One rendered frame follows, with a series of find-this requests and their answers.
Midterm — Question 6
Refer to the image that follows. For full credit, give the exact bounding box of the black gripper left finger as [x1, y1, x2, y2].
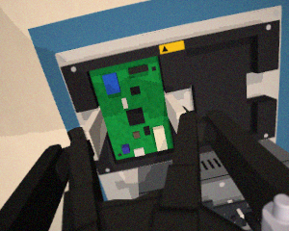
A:
[0, 108, 107, 231]

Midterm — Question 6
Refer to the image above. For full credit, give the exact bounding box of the green circuit board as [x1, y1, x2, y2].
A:
[90, 56, 173, 160]

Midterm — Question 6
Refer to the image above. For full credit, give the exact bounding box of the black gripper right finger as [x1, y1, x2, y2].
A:
[152, 92, 289, 231]

